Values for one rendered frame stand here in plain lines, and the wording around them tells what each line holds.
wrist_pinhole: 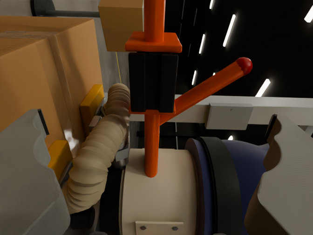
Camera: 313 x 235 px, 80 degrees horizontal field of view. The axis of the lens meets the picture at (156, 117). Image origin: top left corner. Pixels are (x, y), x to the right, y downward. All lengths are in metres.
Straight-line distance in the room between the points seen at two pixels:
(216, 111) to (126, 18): 1.04
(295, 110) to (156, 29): 1.56
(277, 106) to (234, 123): 0.33
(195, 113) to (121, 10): 1.00
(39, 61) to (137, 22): 1.53
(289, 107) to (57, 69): 1.56
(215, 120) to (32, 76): 1.29
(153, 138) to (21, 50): 0.18
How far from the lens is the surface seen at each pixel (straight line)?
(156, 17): 0.21
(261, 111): 1.58
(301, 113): 1.75
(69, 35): 0.34
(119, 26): 1.80
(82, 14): 2.15
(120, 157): 0.32
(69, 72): 0.33
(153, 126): 0.26
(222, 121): 1.45
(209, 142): 0.36
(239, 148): 0.38
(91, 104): 0.36
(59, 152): 0.26
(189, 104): 0.27
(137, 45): 0.20
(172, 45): 0.21
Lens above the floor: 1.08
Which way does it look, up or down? 1 degrees up
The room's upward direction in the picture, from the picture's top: 91 degrees clockwise
